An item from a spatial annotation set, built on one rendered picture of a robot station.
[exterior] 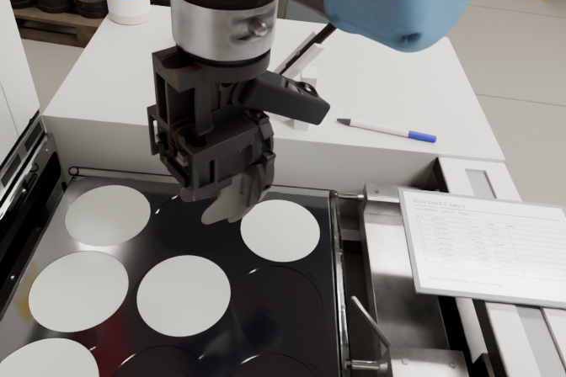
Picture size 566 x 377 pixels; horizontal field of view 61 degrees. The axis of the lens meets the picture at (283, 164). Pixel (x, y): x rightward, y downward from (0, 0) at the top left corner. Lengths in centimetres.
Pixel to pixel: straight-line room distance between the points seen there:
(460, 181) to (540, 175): 179
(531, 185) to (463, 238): 180
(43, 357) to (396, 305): 38
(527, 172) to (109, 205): 204
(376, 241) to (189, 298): 26
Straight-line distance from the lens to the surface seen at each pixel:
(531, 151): 258
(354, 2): 24
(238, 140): 39
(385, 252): 66
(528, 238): 63
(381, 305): 61
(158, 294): 57
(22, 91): 66
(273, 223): 63
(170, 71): 35
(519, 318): 56
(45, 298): 59
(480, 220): 62
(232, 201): 46
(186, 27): 34
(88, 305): 57
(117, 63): 79
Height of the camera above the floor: 138
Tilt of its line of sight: 42 degrees down
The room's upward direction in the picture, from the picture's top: 8 degrees clockwise
